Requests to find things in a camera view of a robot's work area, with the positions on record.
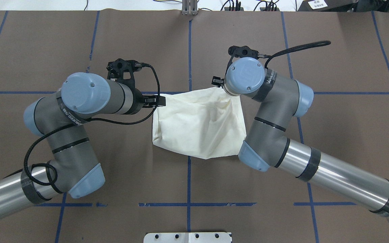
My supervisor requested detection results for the aluminium frame post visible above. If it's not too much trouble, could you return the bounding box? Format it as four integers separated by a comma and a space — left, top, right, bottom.
181, 0, 199, 16

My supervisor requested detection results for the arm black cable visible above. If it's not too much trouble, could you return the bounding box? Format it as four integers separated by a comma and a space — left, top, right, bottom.
257, 40, 331, 69
23, 63, 161, 186

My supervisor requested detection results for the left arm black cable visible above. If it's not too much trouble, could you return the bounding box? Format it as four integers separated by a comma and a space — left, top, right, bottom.
23, 63, 161, 186

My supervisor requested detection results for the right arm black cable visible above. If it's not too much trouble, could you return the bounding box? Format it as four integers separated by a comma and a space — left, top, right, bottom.
257, 40, 331, 69

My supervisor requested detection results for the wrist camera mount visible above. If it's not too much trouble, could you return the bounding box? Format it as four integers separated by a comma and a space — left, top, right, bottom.
106, 58, 142, 86
228, 46, 259, 59

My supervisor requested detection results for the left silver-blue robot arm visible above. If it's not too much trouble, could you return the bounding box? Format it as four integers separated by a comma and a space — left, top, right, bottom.
0, 72, 166, 219

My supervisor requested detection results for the white central pedestal column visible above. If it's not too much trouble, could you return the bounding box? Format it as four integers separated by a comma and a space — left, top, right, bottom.
143, 232, 233, 243

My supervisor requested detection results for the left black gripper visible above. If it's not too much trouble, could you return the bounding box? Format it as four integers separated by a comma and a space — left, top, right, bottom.
129, 88, 166, 115

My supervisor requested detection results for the orange-black adapter box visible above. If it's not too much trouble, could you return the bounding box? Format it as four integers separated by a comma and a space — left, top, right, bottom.
220, 0, 244, 12
253, 0, 280, 12

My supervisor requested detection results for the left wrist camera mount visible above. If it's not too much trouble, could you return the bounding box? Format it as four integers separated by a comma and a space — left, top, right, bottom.
106, 58, 142, 86

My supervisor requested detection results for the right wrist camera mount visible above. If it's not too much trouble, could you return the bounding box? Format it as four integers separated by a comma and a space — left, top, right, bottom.
228, 46, 259, 59

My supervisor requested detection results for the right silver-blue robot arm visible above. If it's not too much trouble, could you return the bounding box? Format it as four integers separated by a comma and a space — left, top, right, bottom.
212, 57, 389, 223

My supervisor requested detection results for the cream long-sleeve cat shirt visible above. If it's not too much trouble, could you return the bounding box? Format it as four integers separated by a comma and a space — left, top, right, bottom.
152, 87, 247, 159

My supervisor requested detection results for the black box with label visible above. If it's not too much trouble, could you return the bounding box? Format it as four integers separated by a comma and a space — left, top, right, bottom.
297, 0, 358, 12

